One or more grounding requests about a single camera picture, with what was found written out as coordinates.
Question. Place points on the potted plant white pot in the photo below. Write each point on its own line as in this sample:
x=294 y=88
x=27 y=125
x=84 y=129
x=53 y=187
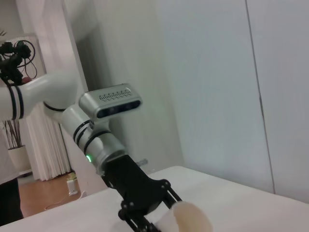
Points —
x=19 y=159

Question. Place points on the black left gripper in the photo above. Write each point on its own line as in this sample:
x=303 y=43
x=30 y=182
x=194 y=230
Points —
x=135 y=188

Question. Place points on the white curtain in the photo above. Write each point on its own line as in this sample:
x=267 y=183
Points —
x=48 y=149

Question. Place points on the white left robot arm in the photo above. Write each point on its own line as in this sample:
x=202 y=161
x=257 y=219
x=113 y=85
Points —
x=48 y=89

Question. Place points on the white paper cup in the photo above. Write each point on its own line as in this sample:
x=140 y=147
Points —
x=190 y=220

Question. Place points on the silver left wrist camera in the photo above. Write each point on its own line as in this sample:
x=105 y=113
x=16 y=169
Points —
x=108 y=104

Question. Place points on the small white box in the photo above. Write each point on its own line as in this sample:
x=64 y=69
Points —
x=72 y=187

